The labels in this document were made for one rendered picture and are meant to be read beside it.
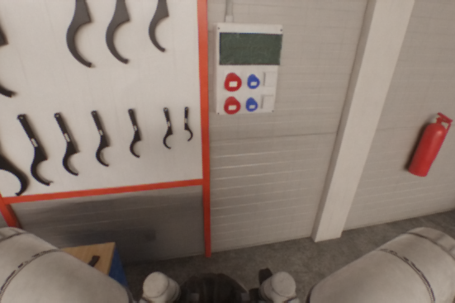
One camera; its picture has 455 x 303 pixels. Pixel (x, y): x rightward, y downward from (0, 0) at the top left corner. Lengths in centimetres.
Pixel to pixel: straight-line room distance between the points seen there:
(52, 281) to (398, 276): 51
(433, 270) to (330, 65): 156
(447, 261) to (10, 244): 72
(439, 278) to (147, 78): 147
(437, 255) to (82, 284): 57
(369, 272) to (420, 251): 11
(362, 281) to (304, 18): 154
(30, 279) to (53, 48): 134
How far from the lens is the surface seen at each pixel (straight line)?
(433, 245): 55
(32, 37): 168
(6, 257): 52
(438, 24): 247
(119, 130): 166
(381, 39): 201
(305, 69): 179
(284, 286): 98
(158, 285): 98
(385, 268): 46
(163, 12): 147
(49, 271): 46
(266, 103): 152
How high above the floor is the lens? 189
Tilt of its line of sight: 27 degrees down
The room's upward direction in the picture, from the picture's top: 1 degrees clockwise
